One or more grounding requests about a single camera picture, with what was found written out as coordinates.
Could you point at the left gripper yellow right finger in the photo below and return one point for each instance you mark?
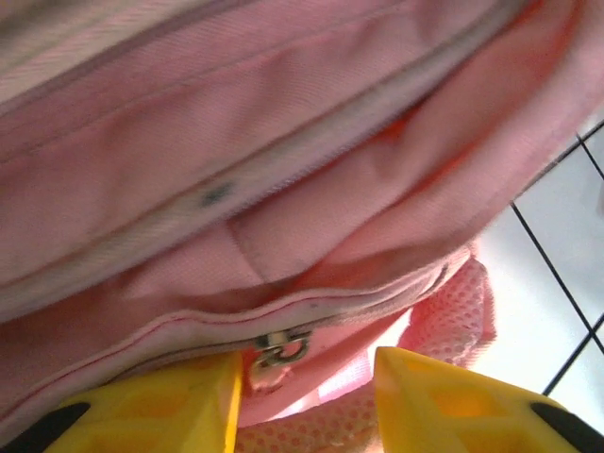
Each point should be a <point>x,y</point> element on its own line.
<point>448,410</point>

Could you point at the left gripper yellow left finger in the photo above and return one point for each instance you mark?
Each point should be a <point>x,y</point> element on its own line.
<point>165,410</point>

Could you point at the pink backpack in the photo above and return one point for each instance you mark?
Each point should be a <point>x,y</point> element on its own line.
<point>283,141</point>

